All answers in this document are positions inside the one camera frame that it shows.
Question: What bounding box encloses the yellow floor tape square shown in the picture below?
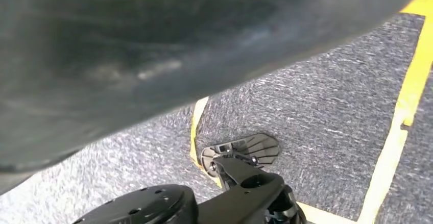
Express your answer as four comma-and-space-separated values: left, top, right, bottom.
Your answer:
189, 0, 433, 224

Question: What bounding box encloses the black robot foot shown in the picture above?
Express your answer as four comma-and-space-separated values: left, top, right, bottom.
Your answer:
200, 133, 281, 179

